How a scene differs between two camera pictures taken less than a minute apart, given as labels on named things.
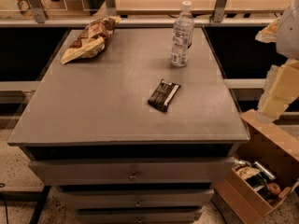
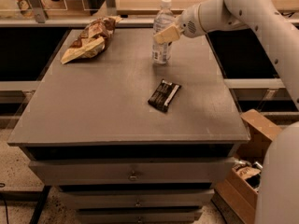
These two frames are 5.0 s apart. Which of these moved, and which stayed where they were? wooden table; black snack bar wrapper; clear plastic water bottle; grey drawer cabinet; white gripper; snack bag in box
Moved: clear plastic water bottle; white gripper
Stayed: grey drawer cabinet; wooden table; black snack bar wrapper; snack bag in box
